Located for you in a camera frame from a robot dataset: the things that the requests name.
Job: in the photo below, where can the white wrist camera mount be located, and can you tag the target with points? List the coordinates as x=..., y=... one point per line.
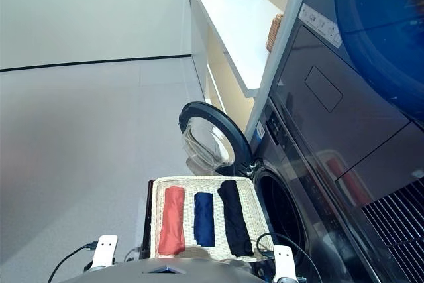
x=105, y=250
x=284, y=263

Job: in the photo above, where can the dark brown basket stand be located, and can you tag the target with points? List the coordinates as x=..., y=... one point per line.
x=146, y=216

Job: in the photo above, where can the dark dryer with blue door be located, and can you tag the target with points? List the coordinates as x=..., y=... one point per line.
x=348, y=124

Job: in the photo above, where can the blue QR code sticker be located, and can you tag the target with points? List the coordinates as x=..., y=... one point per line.
x=260, y=130

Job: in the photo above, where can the black cloth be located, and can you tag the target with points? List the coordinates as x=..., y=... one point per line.
x=233, y=216

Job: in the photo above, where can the grey robot torso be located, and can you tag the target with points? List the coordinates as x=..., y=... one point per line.
x=132, y=273

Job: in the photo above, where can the red cloth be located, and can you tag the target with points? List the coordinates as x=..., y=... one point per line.
x=172, y=220

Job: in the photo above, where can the white counter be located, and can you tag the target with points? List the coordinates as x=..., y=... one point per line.
x=238, y=24

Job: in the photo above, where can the round washing machine door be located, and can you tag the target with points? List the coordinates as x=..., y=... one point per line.
x=212, y=140

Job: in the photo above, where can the small brown woven basket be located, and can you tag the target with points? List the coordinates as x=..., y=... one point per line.
x=274, y=32

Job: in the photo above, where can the dark blue cloth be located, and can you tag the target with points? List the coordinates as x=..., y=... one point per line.
x=204, y=220

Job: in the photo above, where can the white warning label strip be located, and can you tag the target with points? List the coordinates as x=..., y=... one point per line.
x=319, y=26

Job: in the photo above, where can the pale woven laundry basket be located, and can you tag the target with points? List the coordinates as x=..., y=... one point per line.
x=205, y=183

